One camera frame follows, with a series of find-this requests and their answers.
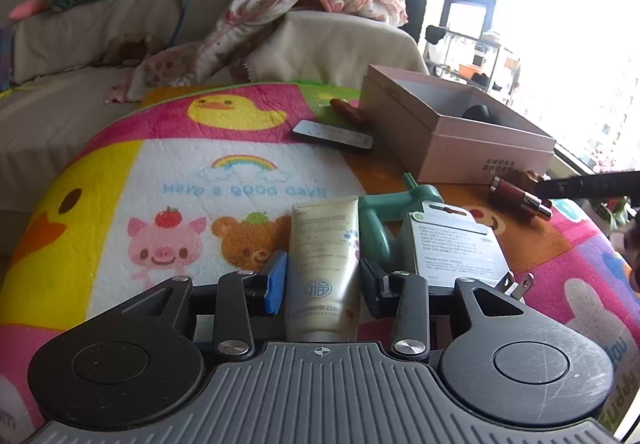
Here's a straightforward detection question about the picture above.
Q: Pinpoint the metal balcony shelf rack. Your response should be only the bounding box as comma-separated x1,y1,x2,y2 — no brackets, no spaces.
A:
424,25,521,104

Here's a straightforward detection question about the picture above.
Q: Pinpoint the floral pink blanket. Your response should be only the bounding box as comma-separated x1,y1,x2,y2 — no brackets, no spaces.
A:
104,0,409,104

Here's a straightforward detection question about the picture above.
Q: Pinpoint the colourful cartoon play mat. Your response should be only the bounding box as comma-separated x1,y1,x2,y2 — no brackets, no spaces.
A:
1,84,639,443

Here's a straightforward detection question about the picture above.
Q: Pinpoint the beige covered sofa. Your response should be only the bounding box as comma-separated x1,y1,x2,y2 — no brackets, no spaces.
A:
1,0,425,253

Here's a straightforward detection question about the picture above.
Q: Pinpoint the red wooden cylinder toy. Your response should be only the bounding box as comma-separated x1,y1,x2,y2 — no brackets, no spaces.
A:
330,99,370,129

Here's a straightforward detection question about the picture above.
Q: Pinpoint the white cable retail box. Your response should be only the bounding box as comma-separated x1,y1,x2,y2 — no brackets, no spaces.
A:
398,201,535,301

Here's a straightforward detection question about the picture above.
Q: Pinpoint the brown wooden bear figurine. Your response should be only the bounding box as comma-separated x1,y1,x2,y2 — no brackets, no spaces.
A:
518,170,544,186

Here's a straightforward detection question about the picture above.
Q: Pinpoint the black round object in box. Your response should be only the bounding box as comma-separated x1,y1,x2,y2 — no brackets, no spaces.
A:
462,104,495,123

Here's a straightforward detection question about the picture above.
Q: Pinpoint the cream lotion tube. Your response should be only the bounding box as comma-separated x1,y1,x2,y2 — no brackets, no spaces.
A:
284,196,360,342

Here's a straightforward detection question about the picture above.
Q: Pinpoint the pink cardboard box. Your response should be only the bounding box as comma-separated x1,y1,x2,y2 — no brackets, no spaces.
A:
359,65,555,185

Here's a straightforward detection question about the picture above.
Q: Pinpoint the teal plastic toy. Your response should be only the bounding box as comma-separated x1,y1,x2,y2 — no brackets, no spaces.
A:
358,172,444,271

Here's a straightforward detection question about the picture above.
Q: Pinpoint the red silver lipstick tube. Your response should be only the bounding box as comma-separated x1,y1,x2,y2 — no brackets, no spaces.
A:
489,177,552,221

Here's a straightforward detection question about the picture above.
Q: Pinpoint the potted pink flower plant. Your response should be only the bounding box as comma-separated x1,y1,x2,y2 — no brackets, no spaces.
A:
600,196,634,232

